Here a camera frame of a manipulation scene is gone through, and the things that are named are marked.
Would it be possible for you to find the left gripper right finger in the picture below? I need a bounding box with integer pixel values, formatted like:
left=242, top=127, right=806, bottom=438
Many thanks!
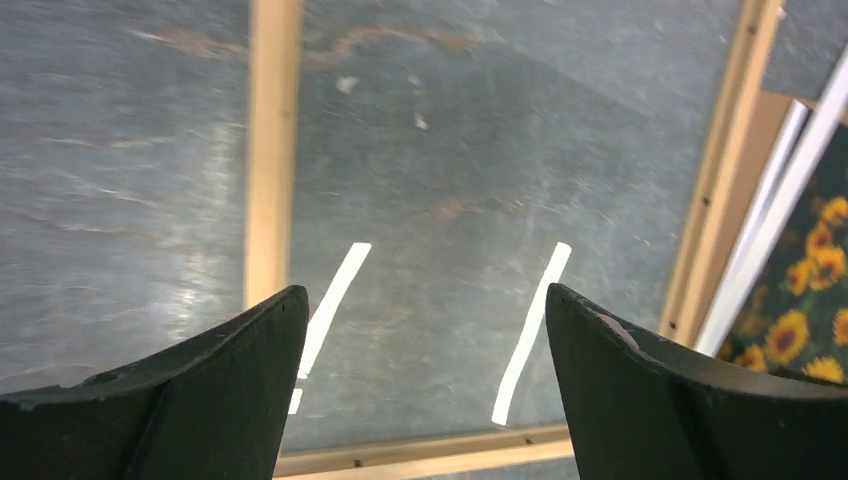
left=545, top=283, right=847, bottom=479

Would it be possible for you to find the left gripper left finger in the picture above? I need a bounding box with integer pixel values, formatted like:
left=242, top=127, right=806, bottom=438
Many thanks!
left=1, top=285, right=309, bottom=479

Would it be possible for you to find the wooden picture frame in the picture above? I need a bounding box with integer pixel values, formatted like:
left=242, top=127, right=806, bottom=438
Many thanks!
left=242, top=0, right=786, bottom=480

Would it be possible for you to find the clear acrylic sheet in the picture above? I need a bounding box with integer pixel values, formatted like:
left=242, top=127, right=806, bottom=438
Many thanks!
left=284, top=1, right=739, bottom=450

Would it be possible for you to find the white mat board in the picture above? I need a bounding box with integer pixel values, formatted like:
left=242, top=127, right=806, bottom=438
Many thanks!
left=694, top=46, right=848, bottom=359

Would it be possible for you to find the sunflower photo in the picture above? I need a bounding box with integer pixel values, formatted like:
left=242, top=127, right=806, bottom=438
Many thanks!
left=717, top=124, right=847, bottom=384

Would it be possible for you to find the brown backing board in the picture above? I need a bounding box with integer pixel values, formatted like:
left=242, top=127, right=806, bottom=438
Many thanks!
left=694, top=91, right=816, bottom=356

